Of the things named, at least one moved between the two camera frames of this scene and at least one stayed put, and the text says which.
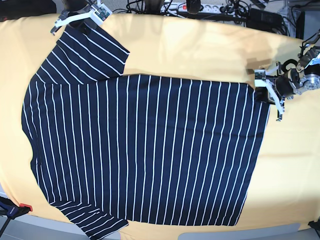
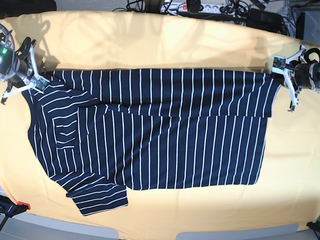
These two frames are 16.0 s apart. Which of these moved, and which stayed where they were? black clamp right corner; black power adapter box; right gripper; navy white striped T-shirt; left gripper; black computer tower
Moved: navy white striped T-shirt; left gripper; right gripper
Stayed: black clamp right corner; black computer tower; black power adapter box
